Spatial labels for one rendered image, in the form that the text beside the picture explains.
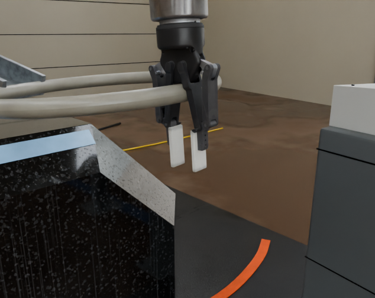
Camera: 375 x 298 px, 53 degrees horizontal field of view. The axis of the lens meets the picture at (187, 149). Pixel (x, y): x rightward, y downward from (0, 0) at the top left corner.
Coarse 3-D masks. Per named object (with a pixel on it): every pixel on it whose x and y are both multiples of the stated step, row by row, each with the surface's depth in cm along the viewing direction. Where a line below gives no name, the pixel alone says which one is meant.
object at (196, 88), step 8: (184, 64) 58; (184, 72) 58; (184, 80) 58; (200, 80) 60; (184, 88) 59; (192, 88) 59; (200, 88) 60; (192, 96) 59; (200, 96) 60; (192, 104) 59; (200, 104) 60; (192, 112) 60; (200, 112) 60; (192, 120) 60; (200, 120) 59; (200, 128) 59
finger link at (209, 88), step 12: (204, 72) 56; (216, 72) 57; (204, 84) 57; (216, 84) 58; (204, 96) 57; (216, 96) 58; (204, 108) 58; (216, 108) 59; (204, 120) 58; (216, 120) 59
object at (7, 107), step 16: (48, 80) 91; (64, 80) 94; (80, 80) 95; (96, 80) 97; (112, 80) 97; (128, 80) 97; (144, 80) 97; (0, 96) 79; (16, 96) 84; (64, 96) 54; (80, 96) 54; (96, 96) 54; (112, 96) 54; (128, 96) 55; (144, 96) 55; (160, 96) 57; (176, 96) 58; (0, 112) 55; (16, 112) 54; (32, 112) 54; (48, 112) 53; (64, 112) 53; (80, 112) 53; (96, 112) 54; (112, 112) 55
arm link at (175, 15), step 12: (156, 0) 55; (168, 0) 54; (180, 0) 53; (192, 0) 54; (204, 0) 56; (156, 12) 55; (168, 12) 54; (180, 12) 54; (192, 12) 54; (204, 12) 56
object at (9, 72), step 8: (0, 56) 94; (0, 64) 95; (8, 64) 93; (16, 64) 92; (0, 72) 95; (8, 72) 94; (16, 72) 93; (24, 72) 92; (32, 72) 90; (0, 80) 80; (8, 80) 93; (16, 80) 94; (24, 80) 92; (32, 80) 91; (40, 80) 90; (24, 96) 87
